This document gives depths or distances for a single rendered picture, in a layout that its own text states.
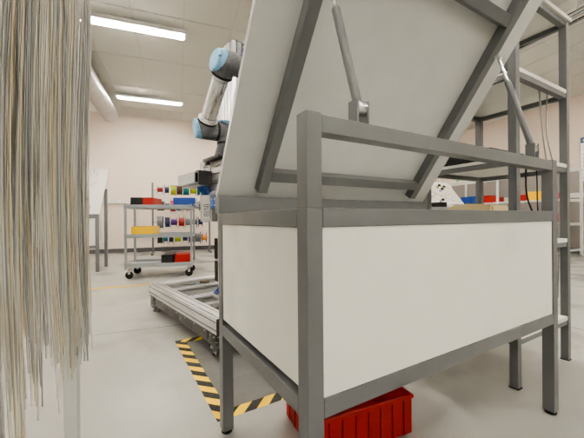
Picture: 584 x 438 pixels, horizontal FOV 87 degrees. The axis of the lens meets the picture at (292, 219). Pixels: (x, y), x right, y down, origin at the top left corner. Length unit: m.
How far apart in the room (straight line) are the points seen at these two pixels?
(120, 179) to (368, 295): 7.99
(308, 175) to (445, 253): 0.49
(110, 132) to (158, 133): 1.04
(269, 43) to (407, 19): 0.51
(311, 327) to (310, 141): 0.38
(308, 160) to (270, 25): 0.52
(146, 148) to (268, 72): 7.58
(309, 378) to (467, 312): 0.56
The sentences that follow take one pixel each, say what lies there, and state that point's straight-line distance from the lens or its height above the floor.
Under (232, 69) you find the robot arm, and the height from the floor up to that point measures 1.55.
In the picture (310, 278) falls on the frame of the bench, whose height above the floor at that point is 0.66.
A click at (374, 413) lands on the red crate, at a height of 0.11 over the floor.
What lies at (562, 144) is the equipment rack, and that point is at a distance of 2.27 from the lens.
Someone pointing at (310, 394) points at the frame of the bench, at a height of 0.42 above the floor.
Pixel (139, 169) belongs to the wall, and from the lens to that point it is 8.46.
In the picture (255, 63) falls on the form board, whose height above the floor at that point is 1.25.
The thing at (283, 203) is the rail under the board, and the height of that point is 0.84.
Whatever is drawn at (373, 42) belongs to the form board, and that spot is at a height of 1.38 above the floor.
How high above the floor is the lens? 0.78
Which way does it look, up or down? level
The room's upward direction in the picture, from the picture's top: straight up
